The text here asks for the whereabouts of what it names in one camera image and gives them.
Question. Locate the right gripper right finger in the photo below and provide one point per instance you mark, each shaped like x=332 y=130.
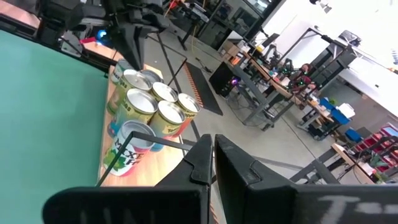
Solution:
x=280 y=202

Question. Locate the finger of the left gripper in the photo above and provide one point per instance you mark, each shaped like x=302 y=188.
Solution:
x=129 y=43
x=142 y=46

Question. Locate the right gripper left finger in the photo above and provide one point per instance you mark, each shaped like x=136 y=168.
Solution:
x=174 y=202

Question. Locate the short white carrots can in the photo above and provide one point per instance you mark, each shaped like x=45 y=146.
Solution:
x=153 y=75

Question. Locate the short mandarin oranges can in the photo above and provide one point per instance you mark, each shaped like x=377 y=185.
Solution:
x=117 y=73

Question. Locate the tall green oranges can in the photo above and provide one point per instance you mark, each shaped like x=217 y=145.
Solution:
x=136 y=80

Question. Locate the tall pale yellow can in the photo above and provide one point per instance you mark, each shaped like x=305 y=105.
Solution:
x=163 y=91

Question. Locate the tall green blue cherries can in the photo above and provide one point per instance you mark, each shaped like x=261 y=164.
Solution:
x=141 y=101

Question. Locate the black floor mat orange stripes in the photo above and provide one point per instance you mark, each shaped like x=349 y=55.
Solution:
x=203 y=90

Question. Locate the black computer tower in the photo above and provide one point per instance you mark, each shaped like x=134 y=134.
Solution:
x=222 y=77

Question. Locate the blue plastic bin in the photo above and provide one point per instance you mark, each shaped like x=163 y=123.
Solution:
x=339 y=117

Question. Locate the white plastic container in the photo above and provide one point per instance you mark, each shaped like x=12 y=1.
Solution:
x=346 y=109

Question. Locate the teal table mat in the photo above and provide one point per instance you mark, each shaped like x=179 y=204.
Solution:
x=46 y=124

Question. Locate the person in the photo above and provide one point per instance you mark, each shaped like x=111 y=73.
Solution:
x=303 y=82

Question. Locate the gray metal desk frame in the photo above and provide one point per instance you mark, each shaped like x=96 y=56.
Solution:
x=253 y=88

